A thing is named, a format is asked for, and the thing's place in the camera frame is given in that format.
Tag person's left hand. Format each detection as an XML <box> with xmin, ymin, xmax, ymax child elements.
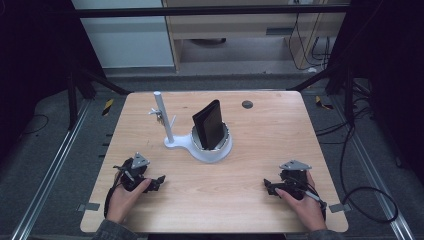
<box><xmin>105</xmin><ymin>178</ymin><xmax>153</xmax><ymax>225</ymax></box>

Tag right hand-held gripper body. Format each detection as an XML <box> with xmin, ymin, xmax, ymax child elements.
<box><xmin>278</xmin><ymin>159</ymin><xmax>313</xmax><ymax>202</ymax></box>

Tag thin black floor cable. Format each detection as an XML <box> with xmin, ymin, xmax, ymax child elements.
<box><xmin>21</xmin><ymin>113</ymin><xmax>51</xmax><ymax>136</ymax></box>

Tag black looped floor cable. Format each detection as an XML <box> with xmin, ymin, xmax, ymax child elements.
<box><xmin>339</xmin><ymin>121</ymin><xmax>400</xmax><ymax>225</ymax></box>

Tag black metal stand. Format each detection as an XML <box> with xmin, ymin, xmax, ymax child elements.
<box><xmin>285</xmin><ymin>61</ymin><xmax>357</xmax><ymax>127</ymax></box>
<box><xmin>63</xmin><ymin>61</ymin><xmax>132</xmax><ymax>132</ymax></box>

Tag white cabinet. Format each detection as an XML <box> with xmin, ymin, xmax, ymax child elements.
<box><xmin>70</xmin><ymin>0</ymin><xmax>176</xmax><ymax>70</ymax></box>

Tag grey tape strip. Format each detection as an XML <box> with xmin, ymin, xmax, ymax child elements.
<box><xmin>76</xmin><ymin>201</ymin><xmax>101</xmax><ymax>213</ymax></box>
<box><xmin>328</xmin><ymin>202</ymin><xmax>352</xmax><ymax>214</ymax></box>

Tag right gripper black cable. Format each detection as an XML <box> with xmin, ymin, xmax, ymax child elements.
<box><xmin>293</xmin><ymin>181</ymin><xmax>328</xmax><ymax>222</ymax></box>

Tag yellow black striped tape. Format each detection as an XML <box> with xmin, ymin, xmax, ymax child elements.
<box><xmin>101</xmin><ymin>97</ymin><xmax>115</xmax><ymax>117</ymax></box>
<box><xmin>314</xmin><ymin>95</ymin><xmax>335</xmax><ymax>111</ymax></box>

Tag black curtain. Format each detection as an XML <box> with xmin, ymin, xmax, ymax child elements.
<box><xmin>328</xmin><ymin>0</ymin><xmax>424</xmax><ymax>188</ymax></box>
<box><xmin>0</xmin><ymin>0</ymin><xmax>104</xmax><ymax>161</ymax></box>

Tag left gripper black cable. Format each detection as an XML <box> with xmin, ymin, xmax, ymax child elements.
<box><xmin>103</xmin><ymin>164</ymin><xmax>128</xmax><ymax>220</ymax></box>

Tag white key holder stand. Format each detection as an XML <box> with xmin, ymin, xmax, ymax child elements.
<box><xmin>147</xmin><ymin>90</ymin><xmax>234</xmax><ymax>165</ymax></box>

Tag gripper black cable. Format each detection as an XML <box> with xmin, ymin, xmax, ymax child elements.
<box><xmin>293</xmin><ymin>181</ymin><xmax>328</xmax><ymax>222</ymax></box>
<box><xmin>103</xmin><ymin>164</ymin><xmax>128</xmax><ymax>220</ymax></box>

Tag black hanging cables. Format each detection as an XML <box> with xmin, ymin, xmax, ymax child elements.
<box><xmin>287</xmin><ymin>12</ymin><xmax>332</xmax><ymax>72</ymax></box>

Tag black horizontal bar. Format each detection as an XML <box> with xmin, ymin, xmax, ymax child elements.
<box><xmin>70</xmin><ymin>4</ymin><xmax>352</xmax><ymax>19</ymax></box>

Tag white bowl silver rim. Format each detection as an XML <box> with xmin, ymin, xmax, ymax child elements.
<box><xmin>190</xmin><ymin>121</ymin><xmax>232</xmax><ymax>153</ymax></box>

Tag person's right hand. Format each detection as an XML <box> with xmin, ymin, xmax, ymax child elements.
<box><xmin>274</xmin><ymin>171</ymin><xmax>328</xmax><ymax>233</ymax></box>

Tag metal floor rail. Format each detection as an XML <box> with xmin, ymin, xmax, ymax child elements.
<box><xmin>332</xmin><ymin>95</ymin><xmax>417</xmax><ymax>240</ymax></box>
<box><xmin>10</xmin><ymin>99</ymin><xmax>92</xmax><ymax>240</ymax></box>

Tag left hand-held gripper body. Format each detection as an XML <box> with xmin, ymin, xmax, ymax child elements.
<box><xmin>113</xmin><ymin>152</ymin><xmax>152</xmax><ymax>193</ymax></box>

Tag light wooden desk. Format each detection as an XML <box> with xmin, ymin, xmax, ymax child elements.
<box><xmin>161</xmin><ymin>0</ymin><xmax>352</xmax><ymax>74</ymax></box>

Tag black wallet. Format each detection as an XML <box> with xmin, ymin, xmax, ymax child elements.
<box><xmin>191</xmin><ymin>98</ymin><xmax>227</xmax><ymax>151</ymax></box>

